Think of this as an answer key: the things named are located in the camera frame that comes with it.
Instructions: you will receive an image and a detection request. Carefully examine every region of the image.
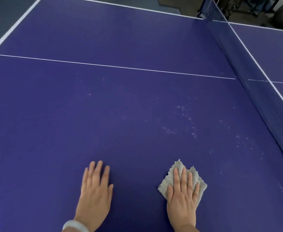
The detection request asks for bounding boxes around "dark floor mat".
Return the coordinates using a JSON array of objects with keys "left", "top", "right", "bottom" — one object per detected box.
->
[{"left": 157, "top": 0, "right": 283, "bottom": 31}]

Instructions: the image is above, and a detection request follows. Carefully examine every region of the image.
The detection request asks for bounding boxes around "grey cleaning cloth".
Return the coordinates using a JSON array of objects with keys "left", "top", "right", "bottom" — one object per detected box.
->
[{"left": 158, "top": 159, "right": 208, "bottom": 208}]

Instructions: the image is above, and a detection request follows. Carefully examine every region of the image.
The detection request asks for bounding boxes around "dark table tennis net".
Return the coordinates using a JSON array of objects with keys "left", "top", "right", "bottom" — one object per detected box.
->
[{"left": 200, "top": 0, "right": 283, "bottom": 172}]

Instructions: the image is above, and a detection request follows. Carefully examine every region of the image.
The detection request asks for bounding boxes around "black cable gym machine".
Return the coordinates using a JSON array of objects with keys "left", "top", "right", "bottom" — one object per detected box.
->
[{"left": 214, "top": 0, "right": 243, "bottom": 20}]

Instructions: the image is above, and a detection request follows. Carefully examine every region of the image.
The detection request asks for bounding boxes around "white jade bracelet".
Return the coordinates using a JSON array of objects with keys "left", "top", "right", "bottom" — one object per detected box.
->
[{"left": 62, "top": 219, "right": 90, "bottom": 232}]

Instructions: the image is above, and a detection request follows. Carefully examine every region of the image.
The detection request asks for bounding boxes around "blue table tennis table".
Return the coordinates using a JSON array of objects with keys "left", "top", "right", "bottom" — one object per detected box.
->
[{"left": 0, "top": 0, "right": 283, "bottom": 232}]

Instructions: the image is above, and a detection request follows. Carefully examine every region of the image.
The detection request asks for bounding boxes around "person's right hand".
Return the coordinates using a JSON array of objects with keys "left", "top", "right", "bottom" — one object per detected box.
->
[{"left": 167, "top": 166, "right": 200, "bottom": 232}]

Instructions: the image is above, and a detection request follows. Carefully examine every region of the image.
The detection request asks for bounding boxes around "person's right forearm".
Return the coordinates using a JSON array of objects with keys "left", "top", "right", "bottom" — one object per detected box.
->
[{"left": 176, "top": 224, "right": 200, "bottom": 232}]

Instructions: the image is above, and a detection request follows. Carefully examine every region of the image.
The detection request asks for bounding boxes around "black net post clamp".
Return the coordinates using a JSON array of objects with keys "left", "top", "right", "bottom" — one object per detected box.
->
[{"left": 196, "top": 7, "right": 209, "bottom": 20}]

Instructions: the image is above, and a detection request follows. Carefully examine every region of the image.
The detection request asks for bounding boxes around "person's left hand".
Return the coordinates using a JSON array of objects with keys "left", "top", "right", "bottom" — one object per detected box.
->
[{"left": 73, "top": 160, "right": 114, "bottom": 232}]

